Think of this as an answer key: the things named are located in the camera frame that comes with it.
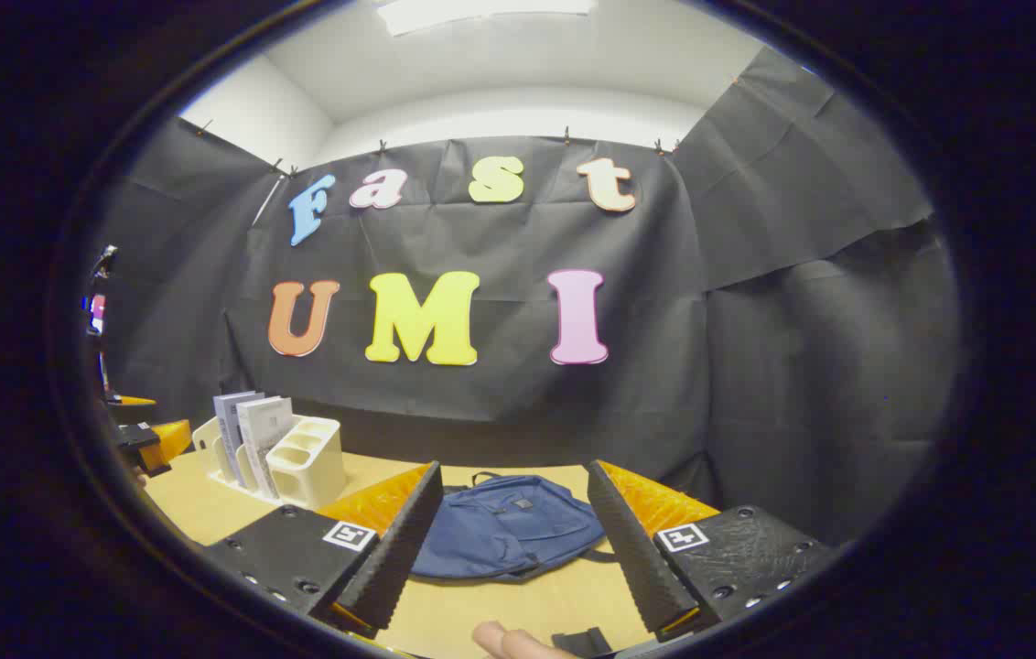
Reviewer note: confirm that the blue schoolbag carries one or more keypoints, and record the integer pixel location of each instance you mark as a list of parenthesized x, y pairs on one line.
[(500, 531)]

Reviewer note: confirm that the computer monitor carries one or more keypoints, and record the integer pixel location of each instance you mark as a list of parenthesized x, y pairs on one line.
[(96, 313)]

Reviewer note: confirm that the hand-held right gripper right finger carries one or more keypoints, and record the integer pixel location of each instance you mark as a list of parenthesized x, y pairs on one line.
[(637, 567)]

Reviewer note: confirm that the black backdrop cloth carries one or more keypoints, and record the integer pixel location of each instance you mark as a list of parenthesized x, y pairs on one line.
[(756, 366)]

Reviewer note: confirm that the grey patterned book red figure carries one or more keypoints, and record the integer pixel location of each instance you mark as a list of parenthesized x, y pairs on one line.
[(264, 430)]

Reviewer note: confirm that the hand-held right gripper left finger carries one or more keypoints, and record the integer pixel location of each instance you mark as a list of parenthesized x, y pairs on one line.
[(399, 558)]

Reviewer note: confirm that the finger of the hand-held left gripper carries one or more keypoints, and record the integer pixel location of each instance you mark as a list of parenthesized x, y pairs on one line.
[(166, 444), (129, 400)]

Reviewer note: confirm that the ceiling light panel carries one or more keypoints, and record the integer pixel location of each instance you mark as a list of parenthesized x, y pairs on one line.
[(481, 13)]

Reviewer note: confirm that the cream plastic bookshelf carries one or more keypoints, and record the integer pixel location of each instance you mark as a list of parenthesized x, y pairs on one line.
[(307, 467)]

